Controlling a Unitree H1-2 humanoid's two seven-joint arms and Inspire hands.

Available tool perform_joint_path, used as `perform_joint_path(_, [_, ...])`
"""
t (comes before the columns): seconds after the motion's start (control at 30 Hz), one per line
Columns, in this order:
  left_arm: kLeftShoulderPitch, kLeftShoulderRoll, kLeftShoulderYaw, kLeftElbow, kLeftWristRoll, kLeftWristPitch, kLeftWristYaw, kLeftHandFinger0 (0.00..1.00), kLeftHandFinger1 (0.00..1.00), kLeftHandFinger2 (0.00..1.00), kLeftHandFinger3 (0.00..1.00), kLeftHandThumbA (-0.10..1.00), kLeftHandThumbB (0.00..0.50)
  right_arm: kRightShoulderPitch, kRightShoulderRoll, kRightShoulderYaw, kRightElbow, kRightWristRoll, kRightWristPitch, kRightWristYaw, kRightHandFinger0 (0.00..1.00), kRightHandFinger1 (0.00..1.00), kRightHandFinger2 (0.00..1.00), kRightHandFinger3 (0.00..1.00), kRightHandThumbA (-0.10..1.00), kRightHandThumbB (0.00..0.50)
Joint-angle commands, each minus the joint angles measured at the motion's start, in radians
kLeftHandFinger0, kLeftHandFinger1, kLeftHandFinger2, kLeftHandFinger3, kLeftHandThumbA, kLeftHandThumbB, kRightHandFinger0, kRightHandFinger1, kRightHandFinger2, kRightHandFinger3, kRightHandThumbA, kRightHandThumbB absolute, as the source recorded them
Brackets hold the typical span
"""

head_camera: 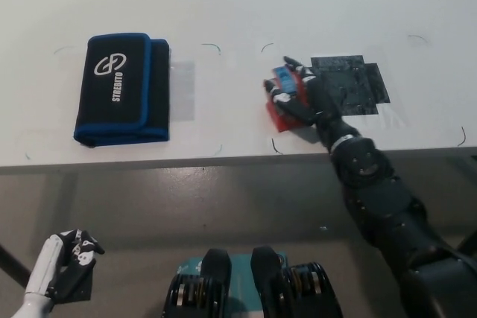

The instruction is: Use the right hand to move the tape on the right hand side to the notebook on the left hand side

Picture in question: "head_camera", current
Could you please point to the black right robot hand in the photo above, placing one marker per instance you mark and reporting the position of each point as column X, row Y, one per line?
column 322, row 105

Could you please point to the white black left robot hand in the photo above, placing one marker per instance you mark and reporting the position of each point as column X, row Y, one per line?
column 46, row 262

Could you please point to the red tape dispenser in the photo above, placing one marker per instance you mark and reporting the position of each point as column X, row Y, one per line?
column 285, row 120

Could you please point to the black tape patch marker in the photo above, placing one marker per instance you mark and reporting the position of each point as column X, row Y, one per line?
column 346, row 83

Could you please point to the clear tape strip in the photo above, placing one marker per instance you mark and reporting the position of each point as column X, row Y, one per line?
column 182, row 91

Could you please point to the black blue-edged notebook pouch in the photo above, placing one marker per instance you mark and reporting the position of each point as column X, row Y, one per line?
column 119, row 91

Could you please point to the dark table leg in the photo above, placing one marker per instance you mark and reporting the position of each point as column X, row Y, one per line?
column 469, row 245
column 13, row 262

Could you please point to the black floor plate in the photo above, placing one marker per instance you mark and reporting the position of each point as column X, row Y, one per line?
column 82, row 290

